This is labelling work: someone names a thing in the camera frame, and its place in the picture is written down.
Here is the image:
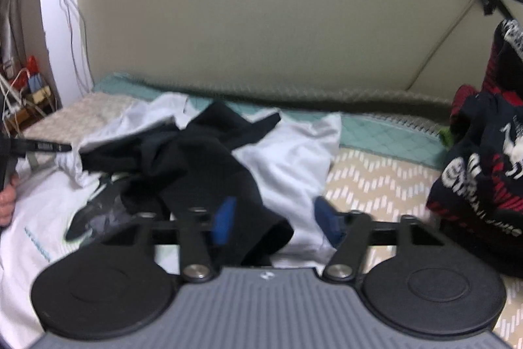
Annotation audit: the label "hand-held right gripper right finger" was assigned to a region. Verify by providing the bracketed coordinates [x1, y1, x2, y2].
[314, 197, 444, 284]

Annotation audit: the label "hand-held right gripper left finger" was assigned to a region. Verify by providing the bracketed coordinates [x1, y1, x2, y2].
[102, 197, 238, 285]

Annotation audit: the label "white power cord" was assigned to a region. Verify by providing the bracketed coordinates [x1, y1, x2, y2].
[406, 0, 497, 92]

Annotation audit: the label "black pants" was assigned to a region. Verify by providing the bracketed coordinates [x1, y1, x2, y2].
[77, 101, 295, 266]

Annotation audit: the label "person's left hand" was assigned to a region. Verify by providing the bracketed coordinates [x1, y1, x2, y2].
[0, 174, 18, 228]

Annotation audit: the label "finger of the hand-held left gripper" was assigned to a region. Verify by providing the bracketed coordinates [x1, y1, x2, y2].
[10, 138, 73, 153]

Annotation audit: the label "patterned beige bed sheet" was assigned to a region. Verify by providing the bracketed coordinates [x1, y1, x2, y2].
[20, 93, 523, 349]

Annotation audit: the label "pile of dark patterned clothes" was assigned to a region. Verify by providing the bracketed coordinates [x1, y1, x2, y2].
[425, 18, 523, 278]

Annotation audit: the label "white printed t-shirt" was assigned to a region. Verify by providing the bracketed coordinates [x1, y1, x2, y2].
[0, 93, 344, 349]

